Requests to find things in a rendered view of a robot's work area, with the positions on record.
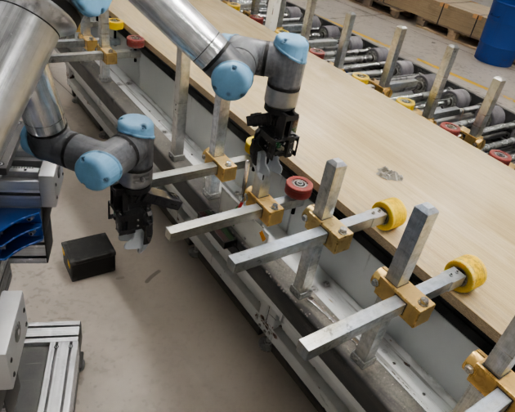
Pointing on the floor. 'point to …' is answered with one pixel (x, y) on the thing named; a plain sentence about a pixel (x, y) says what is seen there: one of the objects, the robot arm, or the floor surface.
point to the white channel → (272, 14)
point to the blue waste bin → (504, 32)
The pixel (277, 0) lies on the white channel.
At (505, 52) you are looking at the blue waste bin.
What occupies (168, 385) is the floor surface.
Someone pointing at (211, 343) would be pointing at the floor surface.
